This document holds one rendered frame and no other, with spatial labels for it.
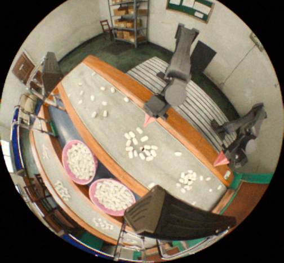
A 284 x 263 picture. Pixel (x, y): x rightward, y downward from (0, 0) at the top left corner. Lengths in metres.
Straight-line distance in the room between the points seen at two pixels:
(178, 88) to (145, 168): 0.38
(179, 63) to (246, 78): 2.02
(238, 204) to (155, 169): 0.75
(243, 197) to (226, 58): 2.05
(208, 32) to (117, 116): 2.10
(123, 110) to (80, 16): 4.51
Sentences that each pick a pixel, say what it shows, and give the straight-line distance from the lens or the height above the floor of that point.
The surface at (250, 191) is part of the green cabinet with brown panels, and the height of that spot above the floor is 1.01.
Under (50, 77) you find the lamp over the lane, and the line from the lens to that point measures 0.31.
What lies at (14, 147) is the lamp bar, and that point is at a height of 1.08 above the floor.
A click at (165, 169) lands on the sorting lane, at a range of 0.47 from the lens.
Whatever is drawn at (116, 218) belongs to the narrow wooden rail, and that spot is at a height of 0.75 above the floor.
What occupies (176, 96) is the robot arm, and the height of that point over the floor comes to 1.00.
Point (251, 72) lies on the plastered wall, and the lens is 2.21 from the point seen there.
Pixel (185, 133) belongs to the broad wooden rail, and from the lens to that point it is 0.47.
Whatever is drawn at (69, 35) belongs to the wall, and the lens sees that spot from 4.53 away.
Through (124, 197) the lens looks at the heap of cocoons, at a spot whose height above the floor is 0.74.
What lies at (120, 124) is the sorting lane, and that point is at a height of 0.74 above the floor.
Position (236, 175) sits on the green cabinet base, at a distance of 0.96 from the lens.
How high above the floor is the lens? 1.17
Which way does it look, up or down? 75 degrees down
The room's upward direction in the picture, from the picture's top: 3 degrees clockwise
